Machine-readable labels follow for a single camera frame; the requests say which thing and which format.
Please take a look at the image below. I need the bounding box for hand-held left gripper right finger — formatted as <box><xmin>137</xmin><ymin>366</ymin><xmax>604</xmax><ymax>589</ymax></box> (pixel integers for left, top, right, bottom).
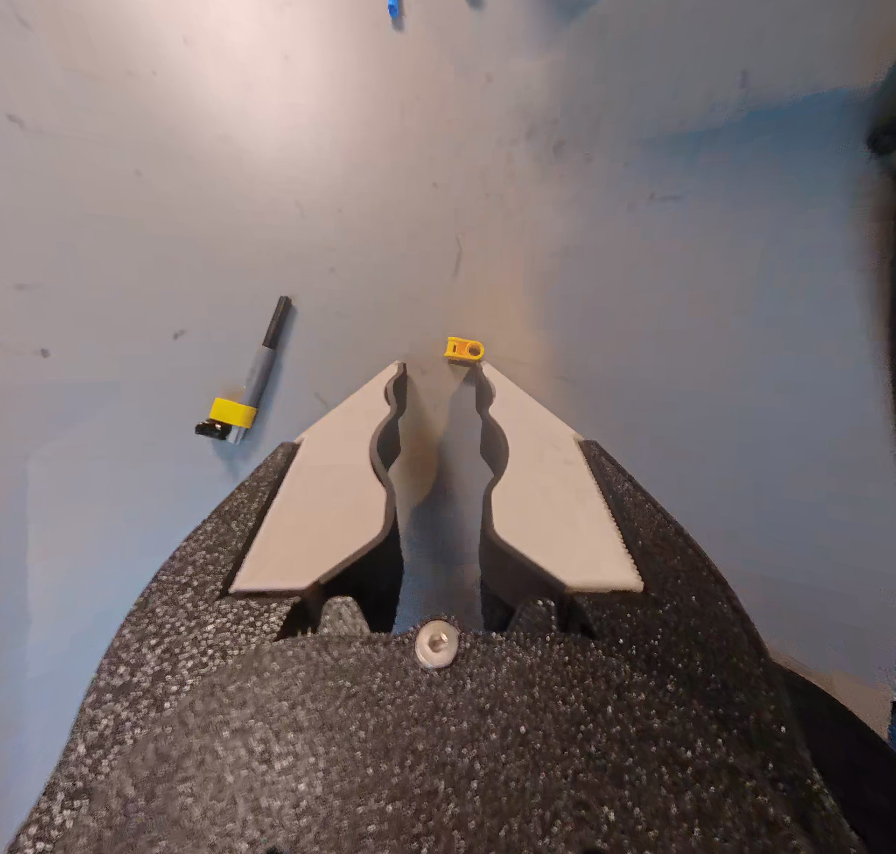
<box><xmin>475</xmin><ymin>361</ymin><xmax>645</xmax><ymax>631</ymax></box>

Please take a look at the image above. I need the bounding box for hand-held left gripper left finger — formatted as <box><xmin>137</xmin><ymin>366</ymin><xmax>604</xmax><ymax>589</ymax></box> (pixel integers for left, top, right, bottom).
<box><xmin>230</xmin><ymin>361</ymin><xmax>408</xmax><ymax>634</ymax></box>

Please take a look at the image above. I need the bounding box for grey axle pin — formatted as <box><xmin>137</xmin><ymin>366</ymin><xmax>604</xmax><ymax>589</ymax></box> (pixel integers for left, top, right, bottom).
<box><xmin>220</xmin><ymin>296</ymin><xmax>294</xmax><ymax>445</ymax></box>

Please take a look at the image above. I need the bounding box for grey desk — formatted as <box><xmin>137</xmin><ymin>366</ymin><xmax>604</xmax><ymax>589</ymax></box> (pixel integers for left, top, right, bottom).
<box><xmin>0</xmin><ymin>0</ymin><xmax>896</xmax><ymax>827</ymax></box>

